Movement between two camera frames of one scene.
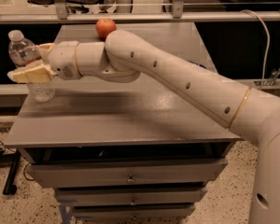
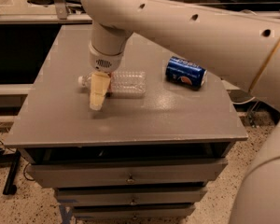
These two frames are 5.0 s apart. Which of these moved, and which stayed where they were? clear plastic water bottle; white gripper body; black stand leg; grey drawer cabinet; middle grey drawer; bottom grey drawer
Moved: white gripper body; clear plastic water bottle
Stayed: black stand leg; bottom grey drawer; middle grey drawer; grey drawer cabinet
